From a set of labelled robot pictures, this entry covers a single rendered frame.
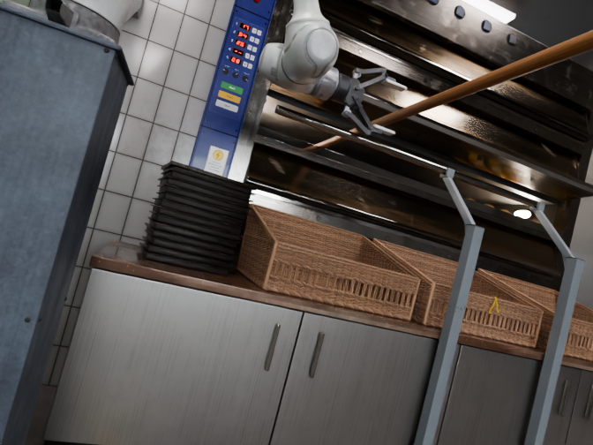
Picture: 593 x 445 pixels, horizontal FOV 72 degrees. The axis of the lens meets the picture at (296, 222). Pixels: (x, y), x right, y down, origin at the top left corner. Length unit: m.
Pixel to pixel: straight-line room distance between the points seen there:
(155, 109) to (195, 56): 0.27
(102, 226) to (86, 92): 0.95
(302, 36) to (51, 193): 0.58
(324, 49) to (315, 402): 1.00
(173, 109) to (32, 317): 1.10
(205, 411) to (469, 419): 0.93
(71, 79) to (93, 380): 0.76
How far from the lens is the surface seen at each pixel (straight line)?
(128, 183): 1.71
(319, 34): 0.95
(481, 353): 1.67
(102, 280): 1.19
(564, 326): 1.84
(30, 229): 0.84
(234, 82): 1.77
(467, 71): 2.34
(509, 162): 2.26
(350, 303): 1.38
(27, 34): 0.89
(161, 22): 1.85
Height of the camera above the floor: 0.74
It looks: 3 degrees up
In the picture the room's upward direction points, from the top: 15 degrees clockwise
